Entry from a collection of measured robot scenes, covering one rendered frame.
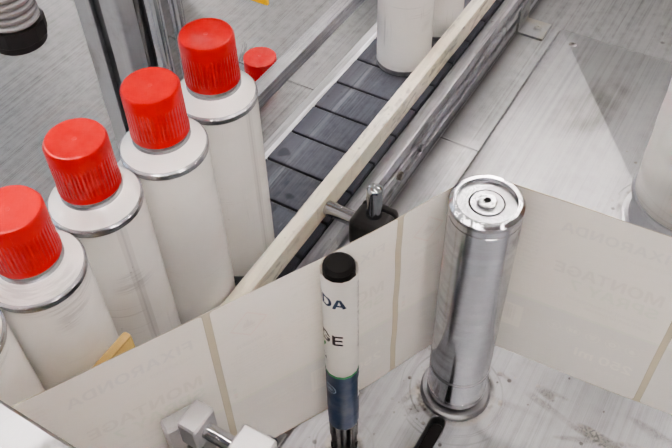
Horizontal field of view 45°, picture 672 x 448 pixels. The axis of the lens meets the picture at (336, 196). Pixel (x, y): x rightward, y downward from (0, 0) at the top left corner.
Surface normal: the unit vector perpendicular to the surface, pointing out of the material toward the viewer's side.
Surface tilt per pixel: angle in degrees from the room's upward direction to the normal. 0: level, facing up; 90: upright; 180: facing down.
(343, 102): 0
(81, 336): 90
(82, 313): 90
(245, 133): 90
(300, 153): 0
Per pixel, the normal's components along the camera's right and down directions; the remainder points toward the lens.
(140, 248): 0.83, 0.40
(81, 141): -0.06, -0.69
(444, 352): -0.67, 0.56
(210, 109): -0.07, -0.02
